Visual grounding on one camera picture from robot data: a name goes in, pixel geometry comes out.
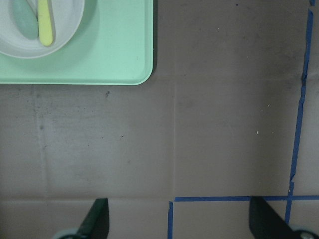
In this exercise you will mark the white round plate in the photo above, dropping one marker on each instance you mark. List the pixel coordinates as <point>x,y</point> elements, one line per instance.
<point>66,16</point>

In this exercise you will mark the teal plastic spoon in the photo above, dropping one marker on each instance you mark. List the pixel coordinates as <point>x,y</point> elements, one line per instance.
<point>25,19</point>

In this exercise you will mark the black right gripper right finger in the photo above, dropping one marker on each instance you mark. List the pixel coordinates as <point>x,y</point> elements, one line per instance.
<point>265,223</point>

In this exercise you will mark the yellow plastic fork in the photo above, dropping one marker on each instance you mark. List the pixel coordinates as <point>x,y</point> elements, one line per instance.
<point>44,23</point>

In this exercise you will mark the mint green plastic tray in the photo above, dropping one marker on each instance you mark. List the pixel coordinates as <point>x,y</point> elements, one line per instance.
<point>113,45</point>

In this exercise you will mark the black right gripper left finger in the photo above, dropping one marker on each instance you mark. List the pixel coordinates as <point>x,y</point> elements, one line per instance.
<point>96,224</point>

